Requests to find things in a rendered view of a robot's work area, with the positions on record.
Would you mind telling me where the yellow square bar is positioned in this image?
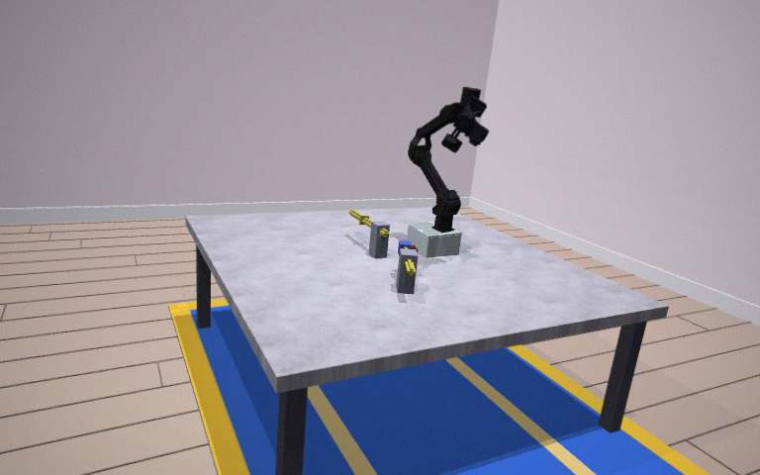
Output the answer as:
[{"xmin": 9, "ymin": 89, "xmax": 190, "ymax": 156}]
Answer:
[{"xmin": 349, "ymin": 210, "xmax": 390, "ymax": 258}]

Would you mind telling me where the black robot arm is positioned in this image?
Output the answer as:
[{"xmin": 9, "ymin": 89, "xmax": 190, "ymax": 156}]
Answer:
[{"xmin": 408, "ymin": 87, "xmax": 489, "ymax": 233}]

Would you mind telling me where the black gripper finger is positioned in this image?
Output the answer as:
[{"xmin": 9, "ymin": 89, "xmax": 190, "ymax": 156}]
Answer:
[
  {"xmin": 443, "ymin": 135, "xmax": 462, "ymax": 150},
  {"xmin": 464, "ymin": 101, "xmax": 485, "ymax": 120}
]

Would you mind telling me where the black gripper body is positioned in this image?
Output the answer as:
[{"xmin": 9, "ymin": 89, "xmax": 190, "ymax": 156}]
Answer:
[{"xmin": 441, "ymin": 96, "xmax": 487, "ymax": 153}]

